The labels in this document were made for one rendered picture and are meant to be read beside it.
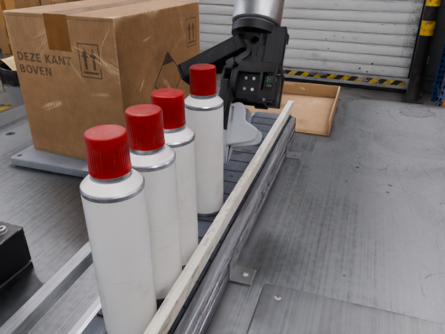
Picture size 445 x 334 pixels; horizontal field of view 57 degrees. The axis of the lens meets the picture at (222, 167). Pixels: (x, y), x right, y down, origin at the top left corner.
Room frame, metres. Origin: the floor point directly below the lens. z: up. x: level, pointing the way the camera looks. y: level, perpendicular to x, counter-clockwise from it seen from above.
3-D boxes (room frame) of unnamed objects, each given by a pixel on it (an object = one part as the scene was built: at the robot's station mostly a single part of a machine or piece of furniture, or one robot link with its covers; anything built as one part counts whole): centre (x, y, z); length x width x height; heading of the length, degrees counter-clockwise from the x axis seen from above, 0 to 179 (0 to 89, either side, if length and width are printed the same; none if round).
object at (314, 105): (1.07, -0.17, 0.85); 0.30 x 0.26 x 0.04; 161
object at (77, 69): (0.86, 0.22, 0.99); 0.30 x 0.24 x 0.27; 156
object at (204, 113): (0.50, 0.02, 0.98); 0.05 x 0.05 x 0.20
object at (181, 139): (0.39, 0.05, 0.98); 0.05 x 0.05 x 0.20
